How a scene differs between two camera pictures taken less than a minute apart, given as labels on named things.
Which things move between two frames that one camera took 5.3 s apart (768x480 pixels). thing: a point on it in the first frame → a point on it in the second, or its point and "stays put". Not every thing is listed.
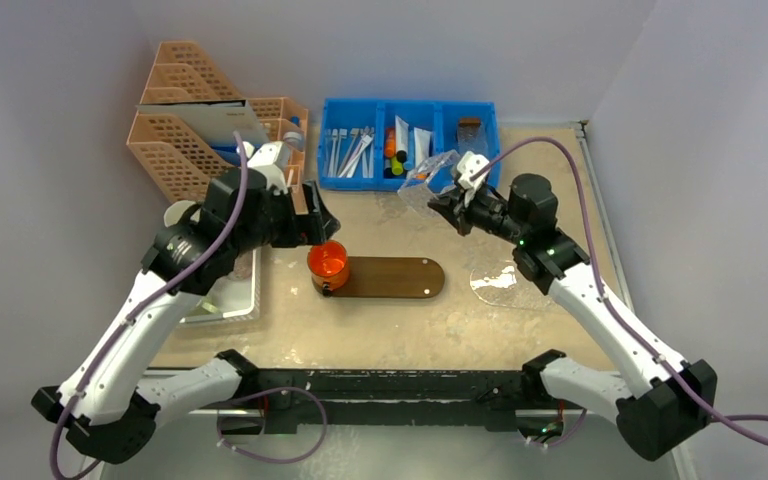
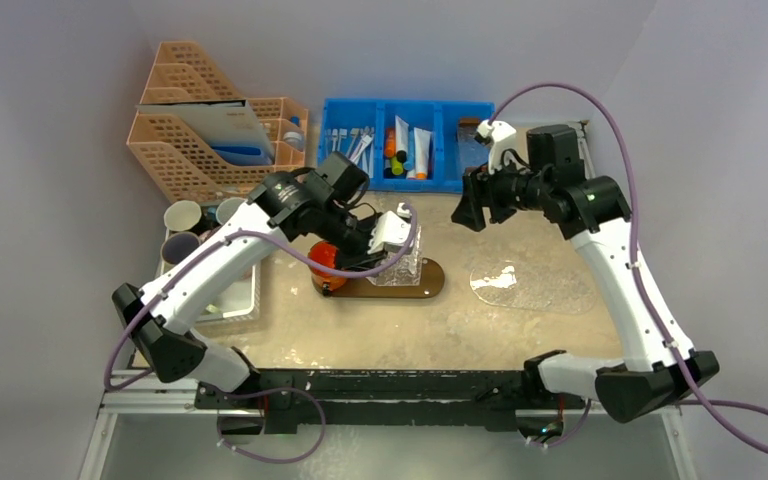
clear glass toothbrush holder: x=430 y=179 → x=407 y=272
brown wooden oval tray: x=388 y=277 stays put
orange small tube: x=390 y=149 stays put
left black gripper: x=303 y=229 → x=360 y=259
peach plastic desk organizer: x=176 y=157 stays put
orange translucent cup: x=328 y=265 stays put
